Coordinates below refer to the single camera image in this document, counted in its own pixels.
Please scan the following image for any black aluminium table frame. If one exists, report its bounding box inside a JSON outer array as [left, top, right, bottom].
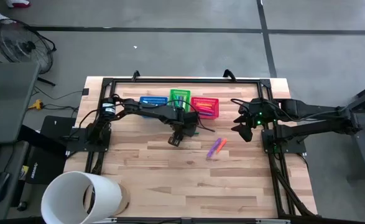
[[84, 77, 318, 224]]

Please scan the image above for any white cylinder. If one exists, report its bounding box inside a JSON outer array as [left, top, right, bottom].
[[40, 170, 123, 224]]

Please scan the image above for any person's shoe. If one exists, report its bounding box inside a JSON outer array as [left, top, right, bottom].
[[5, 0, 31, 8], [0, 4, 17, 25]]

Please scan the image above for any grey flat monitor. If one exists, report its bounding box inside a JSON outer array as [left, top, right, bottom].
[[0, 61, 40, 144]]

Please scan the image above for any red plastic basket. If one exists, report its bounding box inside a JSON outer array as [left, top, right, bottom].
[[190, 96, 219, 120]]

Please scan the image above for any black case white logo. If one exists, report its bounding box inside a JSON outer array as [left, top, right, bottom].
[[25, 146, 68, 184]]

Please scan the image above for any dark desk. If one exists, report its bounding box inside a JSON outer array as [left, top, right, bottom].
[[0, 141, 30, 222]]

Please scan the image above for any blue plastic basket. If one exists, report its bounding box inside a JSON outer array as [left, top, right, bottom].
[[139, 95, 170, 119]]

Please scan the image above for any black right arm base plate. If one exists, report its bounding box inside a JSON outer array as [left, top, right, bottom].
[[261, 129, 307, 154]]

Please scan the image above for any green plastic basket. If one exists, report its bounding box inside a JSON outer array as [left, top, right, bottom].
[[169, 88, 192, 113]]

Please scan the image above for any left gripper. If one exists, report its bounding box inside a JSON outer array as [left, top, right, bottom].
[[165, 107, 200, 147]]

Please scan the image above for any yellow plug connector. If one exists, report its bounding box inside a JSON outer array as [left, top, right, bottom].
[[28, 99, 44, 110]]

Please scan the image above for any black floor fan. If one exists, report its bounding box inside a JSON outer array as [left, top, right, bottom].
[[0, 19, 57, 86]]

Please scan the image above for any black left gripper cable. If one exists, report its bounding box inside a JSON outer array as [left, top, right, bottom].
[[196, 117, 216, 133]]

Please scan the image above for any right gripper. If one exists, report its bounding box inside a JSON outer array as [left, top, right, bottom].
[[231, 98, 275, 142]]

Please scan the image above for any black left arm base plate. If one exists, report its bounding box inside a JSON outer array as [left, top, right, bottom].
[[66, 126, 112, 153]]

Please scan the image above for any black floor cable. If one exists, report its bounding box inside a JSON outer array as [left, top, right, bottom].
[[32, 85, 85, 102]]

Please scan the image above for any black square box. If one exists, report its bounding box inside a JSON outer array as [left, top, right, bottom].
[[40, 115, 77, 144]]

